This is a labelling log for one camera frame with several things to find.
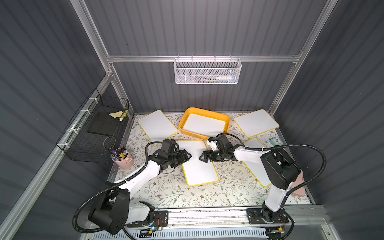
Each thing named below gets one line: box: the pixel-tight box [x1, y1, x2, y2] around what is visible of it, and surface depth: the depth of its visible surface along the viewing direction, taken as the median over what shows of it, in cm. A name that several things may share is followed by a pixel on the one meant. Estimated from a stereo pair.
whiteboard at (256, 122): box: [233, 109, 280, 138], surface depth 122 cm
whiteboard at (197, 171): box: [177, 140, 220, 187], surface depth 88 cm
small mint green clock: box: [270, 137, 284, 147], surface depth 104 cm
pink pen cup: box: [110, 145, 134, 170], surface depth 86 cm
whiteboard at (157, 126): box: [137, 110, 179, 143], surface depth 115 cm
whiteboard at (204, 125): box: [182, 113, 226, 137], surface depth 114 cm
